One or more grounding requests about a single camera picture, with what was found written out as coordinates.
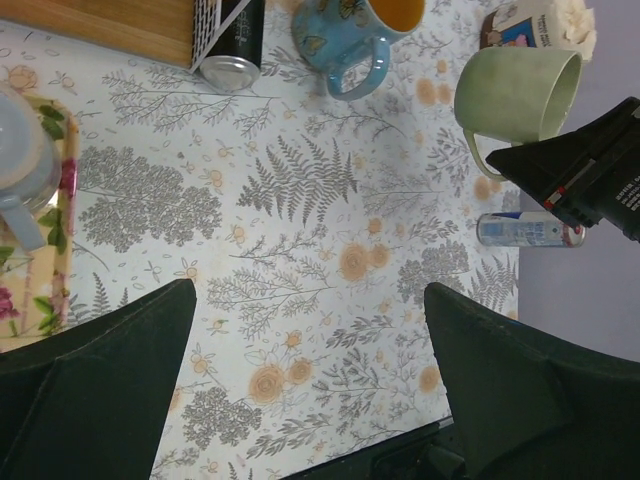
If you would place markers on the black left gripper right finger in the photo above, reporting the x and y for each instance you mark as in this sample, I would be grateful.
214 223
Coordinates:
529 405

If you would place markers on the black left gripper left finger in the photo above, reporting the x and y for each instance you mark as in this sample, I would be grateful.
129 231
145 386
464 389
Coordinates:
91 402

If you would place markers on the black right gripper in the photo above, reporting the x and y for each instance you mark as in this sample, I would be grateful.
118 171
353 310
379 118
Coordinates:
586 175

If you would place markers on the light green mug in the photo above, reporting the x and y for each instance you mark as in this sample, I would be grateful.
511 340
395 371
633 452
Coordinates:
517 95

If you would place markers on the blue butterfly ceramic mug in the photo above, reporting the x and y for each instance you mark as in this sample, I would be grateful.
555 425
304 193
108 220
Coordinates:
333 36

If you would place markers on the grey-blue mug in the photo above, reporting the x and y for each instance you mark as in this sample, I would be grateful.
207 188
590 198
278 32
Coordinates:
30 168

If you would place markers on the floral serving tray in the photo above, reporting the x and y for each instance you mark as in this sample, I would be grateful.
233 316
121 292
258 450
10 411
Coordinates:
35 285

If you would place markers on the cartoon jar with cloth lid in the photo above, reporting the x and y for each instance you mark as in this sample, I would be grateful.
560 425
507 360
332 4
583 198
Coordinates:
557 24

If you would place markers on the floral tablecloth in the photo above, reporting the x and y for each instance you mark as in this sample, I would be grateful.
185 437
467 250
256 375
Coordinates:
308 226

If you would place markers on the black beverage can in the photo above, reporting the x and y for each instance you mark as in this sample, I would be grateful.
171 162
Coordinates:
234 61

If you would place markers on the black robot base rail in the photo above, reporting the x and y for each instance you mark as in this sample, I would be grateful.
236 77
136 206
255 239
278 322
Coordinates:
432 451

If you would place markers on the wooden wire shelf rack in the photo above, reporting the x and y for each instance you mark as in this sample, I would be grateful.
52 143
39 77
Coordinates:
175 32

